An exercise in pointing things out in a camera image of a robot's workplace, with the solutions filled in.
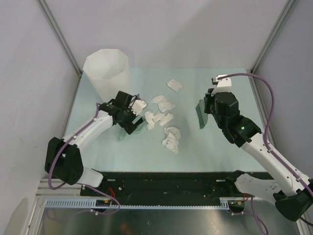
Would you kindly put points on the right aluminium side rail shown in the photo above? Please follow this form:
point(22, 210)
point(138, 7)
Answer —
point(264, 115)

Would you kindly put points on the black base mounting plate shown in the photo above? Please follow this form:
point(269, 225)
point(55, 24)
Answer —
point(173, 188)

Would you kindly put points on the right aluminium frame post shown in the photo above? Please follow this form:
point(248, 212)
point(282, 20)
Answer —
point(278, 26)

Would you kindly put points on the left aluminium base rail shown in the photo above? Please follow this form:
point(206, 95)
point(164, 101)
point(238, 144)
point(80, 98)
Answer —
point(66, 191)

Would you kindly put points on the aluminium frame post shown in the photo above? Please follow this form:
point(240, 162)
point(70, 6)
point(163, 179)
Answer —
point(47, 13)
point(278, 26)

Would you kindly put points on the green hand brush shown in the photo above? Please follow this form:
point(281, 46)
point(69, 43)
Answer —
point(202, 116)

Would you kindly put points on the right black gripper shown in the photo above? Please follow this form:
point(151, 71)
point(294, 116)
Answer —
point(208, 99)

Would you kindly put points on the left aluminium frame post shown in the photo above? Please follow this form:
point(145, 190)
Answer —
point(47, 13)

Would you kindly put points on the large bottom paper scrap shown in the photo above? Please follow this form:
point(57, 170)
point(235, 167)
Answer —
point(171, 141)

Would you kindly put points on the grey slotted cable duct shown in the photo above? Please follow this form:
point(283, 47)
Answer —
point(97, 204)

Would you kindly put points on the green plastic dustpan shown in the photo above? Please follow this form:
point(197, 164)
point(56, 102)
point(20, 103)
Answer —
point(134, 128)

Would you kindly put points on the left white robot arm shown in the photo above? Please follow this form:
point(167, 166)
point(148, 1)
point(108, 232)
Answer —
point(63, 158)

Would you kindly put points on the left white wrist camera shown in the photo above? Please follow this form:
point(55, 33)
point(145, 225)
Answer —
point(138, 106)

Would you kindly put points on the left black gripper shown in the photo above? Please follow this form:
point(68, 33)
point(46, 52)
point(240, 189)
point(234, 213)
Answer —
point(129, 127)

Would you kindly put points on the white faceted waste bin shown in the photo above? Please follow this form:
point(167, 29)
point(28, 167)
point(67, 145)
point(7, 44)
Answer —
point(109, 72)

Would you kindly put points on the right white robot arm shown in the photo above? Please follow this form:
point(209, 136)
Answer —
point(290, 190)

